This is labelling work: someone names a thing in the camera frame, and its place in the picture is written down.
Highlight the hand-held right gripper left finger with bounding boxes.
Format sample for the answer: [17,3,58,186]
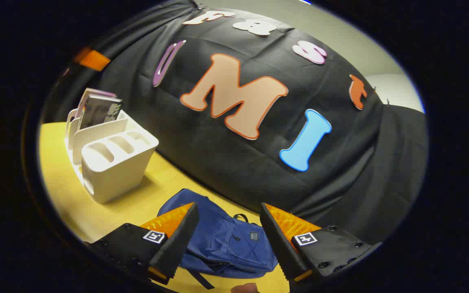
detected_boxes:
[84,202,199,285]

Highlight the pink cover book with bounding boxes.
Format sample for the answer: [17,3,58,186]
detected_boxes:
[74,87,117,120]

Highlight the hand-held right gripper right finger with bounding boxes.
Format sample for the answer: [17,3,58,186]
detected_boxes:
[260,203,381,291]

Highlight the blue schoolbag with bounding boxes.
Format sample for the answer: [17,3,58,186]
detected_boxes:
[157,188,279,290]

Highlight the black backdrop cloth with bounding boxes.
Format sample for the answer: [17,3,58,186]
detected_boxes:
[41,0,428,245]

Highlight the white plastic bookshelf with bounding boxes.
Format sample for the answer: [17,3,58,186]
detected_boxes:
[64,108,160,205]

